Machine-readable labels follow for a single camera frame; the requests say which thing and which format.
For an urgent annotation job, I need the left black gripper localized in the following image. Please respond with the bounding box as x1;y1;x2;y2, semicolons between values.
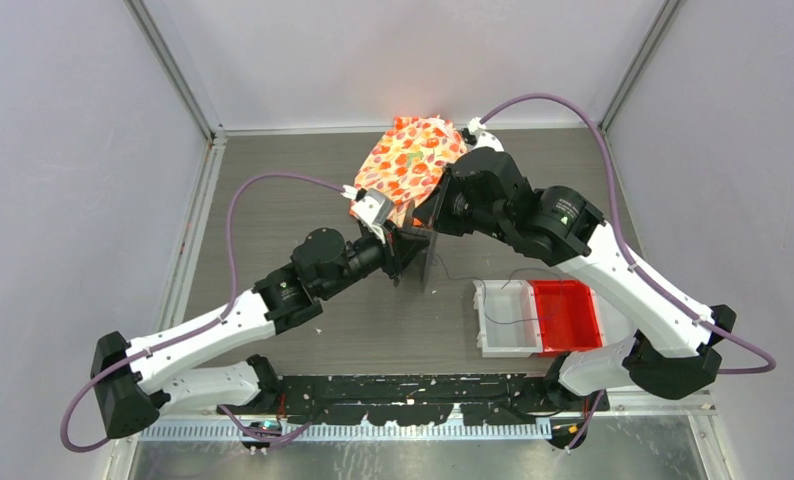
320;219;429;300

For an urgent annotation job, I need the black cable spool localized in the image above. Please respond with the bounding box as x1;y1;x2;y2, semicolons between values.
393;200;438;293

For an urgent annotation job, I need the thin purple wire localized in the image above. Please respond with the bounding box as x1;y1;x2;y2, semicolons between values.
433;251;564;327

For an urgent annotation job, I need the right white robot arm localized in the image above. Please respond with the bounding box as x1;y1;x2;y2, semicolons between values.
413;147;736;411

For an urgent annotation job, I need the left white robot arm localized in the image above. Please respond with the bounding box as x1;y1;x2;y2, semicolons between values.
91;223;430;439

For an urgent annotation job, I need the orange floral cloth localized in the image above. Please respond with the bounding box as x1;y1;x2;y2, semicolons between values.
353;116;468;225

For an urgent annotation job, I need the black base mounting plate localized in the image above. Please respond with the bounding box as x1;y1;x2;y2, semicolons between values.
216;372;610;429

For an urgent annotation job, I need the red plastic bin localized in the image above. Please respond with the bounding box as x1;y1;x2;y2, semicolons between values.
529;280;604;357

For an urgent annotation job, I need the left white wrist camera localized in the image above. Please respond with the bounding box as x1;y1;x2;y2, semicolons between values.
341;185;394;243

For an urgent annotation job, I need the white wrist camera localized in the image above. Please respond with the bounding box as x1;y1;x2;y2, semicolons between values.
341;185;394;243
460;117;505;152

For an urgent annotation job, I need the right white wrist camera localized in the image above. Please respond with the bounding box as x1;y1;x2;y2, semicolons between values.
460;117;505;152

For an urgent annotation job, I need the slotted cable duct rail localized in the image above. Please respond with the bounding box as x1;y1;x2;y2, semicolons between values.
139;418;552;442

